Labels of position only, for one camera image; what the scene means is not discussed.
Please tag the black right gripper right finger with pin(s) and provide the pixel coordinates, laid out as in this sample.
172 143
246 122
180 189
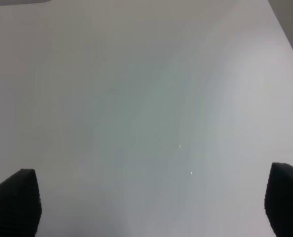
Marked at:
278 201

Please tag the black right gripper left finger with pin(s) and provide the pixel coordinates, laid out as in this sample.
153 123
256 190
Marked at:
20 205

